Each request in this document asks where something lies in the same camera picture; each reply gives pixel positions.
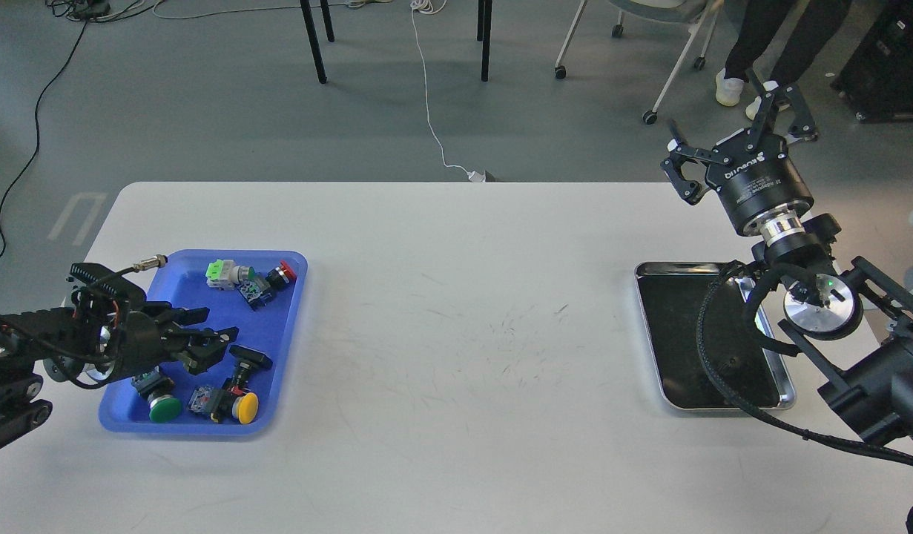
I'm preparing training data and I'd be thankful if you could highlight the yellow push button switch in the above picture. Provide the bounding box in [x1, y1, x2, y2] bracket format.
[186, 385, 260, 425]

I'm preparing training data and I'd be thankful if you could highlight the green white push button switch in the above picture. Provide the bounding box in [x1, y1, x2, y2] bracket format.
[205, 258, 256, 290]

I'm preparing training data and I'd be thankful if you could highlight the white office chair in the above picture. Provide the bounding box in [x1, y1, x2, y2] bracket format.
[547, 1, 726, 131]

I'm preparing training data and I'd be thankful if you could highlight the silver metal tray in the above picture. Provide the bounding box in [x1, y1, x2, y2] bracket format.
[633, 261, 796, 413]

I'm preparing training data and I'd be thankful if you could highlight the green mushroom push button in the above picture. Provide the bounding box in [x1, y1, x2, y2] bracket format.
[131, 366, 182, 423]

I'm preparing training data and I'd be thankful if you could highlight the white power cable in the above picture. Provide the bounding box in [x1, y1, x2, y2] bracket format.
[409, 0, 485, 183]

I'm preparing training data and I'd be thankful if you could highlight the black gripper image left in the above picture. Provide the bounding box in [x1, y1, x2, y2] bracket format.
[108, 302, 240, 381]

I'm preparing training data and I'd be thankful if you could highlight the red push button switch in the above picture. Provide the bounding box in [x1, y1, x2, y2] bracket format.
[234, 260, 297, 311]

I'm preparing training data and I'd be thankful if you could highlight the black table leg left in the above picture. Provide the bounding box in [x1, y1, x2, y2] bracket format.
[299, 0, 335, 85]

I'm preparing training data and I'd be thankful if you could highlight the black square push button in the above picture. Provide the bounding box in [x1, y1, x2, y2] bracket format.
[222, 345, 274, 395]

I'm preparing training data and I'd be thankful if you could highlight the black table leg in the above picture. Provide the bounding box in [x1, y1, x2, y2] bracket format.
[299, 0, 335, 85]
[476, 0, 493, 82]

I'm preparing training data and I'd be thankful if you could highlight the blue plastic tray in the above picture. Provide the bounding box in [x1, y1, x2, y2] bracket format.
[98, 249, 308, 439]

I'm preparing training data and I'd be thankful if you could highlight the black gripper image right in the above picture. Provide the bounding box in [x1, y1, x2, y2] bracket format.
[662, 68, 820, 238]

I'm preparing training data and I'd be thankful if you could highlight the black table leg right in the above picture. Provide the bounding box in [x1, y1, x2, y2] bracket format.
[476, 0, 493, 82]

